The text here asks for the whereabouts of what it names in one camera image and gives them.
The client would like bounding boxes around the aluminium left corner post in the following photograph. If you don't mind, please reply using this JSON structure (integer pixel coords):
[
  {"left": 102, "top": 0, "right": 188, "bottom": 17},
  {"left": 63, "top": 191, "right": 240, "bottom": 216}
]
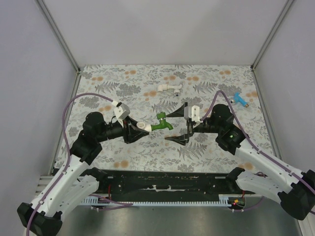
[{"left": 36, "top": 0, "right": 82, "bottom": 74}]

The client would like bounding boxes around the white faucet with elbow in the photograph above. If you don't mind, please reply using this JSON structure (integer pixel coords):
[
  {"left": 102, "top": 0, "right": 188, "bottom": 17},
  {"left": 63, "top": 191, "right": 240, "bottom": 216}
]
[{"left": 157, "top": 84, "right": 183, "bottom": 96}]

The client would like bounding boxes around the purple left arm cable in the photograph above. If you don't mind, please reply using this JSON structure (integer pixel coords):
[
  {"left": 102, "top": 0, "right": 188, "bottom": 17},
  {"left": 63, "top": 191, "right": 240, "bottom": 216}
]
[{"left": 26, "top": 92, "right": 135, "bottom": 236}]

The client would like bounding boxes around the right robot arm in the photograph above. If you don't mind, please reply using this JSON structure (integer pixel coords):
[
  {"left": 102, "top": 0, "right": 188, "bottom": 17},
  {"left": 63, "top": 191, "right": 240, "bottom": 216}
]
[{"left": 157, "top": 103, "right": 315, "bottom": 220}]

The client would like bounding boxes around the blue faucet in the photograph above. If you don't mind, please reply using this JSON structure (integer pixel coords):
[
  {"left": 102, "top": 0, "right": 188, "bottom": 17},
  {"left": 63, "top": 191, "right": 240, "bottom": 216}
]
[{"left": 230, "top": 92, "right": 249, "bottom": 108}]

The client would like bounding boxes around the white PVC elbow fitting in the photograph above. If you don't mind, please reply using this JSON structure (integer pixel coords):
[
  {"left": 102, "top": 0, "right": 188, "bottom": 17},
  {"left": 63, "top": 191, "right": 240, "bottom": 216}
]
[{"left": 136, "top": 122, "right": 152, "bottom": 132}]

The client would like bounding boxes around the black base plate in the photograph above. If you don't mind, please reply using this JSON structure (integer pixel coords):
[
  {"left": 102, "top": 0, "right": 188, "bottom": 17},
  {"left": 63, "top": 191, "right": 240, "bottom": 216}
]
[{"left": 96, "top": 170, "right": 244, "bottom": 201}]

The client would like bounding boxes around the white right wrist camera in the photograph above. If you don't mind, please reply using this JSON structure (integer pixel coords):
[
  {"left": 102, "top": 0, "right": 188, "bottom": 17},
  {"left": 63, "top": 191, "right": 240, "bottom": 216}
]
[{"left": 184, "top": 105, "right": 201, "bottom": 123}]

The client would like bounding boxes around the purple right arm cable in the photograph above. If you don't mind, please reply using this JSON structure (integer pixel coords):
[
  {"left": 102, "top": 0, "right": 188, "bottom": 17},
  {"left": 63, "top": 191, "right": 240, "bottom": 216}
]
[{"left": 200, "top": 90, "right": 315, "bottom": 214}]

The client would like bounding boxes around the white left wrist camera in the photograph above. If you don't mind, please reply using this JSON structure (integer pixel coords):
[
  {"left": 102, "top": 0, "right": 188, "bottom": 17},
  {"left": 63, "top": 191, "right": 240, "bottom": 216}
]
[{"left": 112, "top": 101, "right": 130, "bottom": 120}]

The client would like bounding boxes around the floral patterned table mat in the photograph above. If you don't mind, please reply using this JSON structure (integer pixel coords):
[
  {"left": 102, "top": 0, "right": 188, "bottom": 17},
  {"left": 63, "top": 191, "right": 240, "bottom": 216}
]
[{"left": 54, "top": 65, "right": 273, "bottom": 173}]

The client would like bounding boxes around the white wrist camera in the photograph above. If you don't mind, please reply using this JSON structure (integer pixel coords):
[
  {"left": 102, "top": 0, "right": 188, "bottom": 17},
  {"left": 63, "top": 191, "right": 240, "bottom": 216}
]
[
  {"left": 112, "top": 101, "right": 130, "bottom": 120},
  {"left": 184, "top": 105, "right": 201, "bottom": 123}
]

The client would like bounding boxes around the aluminium corner post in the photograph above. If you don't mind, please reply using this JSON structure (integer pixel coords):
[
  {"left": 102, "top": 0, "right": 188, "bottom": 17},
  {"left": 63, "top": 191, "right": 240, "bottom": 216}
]
[
  {"left": 36, "top": 0, "right": 82, "bottom": 74},
  {"left": 250, "top": 0, "right": 296, "bottom": 71}
]

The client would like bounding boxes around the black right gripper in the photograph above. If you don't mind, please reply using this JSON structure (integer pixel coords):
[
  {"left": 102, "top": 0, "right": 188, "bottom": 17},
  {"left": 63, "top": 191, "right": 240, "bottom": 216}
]
[{"left": 165, "top": 102, "right": 221, "bottom": 146}]

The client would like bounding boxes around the aluminium right corner post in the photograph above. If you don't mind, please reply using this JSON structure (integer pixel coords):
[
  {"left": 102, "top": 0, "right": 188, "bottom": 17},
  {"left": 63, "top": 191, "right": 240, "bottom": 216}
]
[{"left": 250, "top": 0, "right": 296, "bottom": 71}]

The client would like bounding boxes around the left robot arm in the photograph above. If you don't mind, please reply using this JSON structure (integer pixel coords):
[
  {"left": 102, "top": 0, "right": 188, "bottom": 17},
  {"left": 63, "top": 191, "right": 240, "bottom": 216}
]
[{"left": 17, "top": 112, "right": 152, "bottom": 236}]

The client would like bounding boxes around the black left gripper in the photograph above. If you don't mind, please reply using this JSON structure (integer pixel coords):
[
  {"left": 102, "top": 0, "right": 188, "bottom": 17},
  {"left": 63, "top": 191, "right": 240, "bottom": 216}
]
[{"left": 96, "top": 116, "right": 149, "bottom": 144}]

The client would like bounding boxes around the white slotted cable duct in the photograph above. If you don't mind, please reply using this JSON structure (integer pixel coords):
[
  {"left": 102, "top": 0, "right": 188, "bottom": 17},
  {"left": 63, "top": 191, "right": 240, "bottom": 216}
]
[{"left": 79, "top": 196, "right": 232, "bottom": 207}]

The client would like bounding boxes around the green faucet chrome knob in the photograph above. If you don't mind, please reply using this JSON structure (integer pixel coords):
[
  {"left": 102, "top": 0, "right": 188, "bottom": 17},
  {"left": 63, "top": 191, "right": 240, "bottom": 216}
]
[{"left": 151, "top": 112, "right": 173, "bottom": 131}]

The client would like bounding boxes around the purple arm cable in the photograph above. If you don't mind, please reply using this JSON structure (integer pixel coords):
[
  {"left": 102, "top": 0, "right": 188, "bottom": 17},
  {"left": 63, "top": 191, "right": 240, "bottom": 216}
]
[
  {"left": 26, "top": 92, "right": 135, "bottom": 236},
  {"left": 200, "top": 90, "right": 315, "bottom": 214}
]

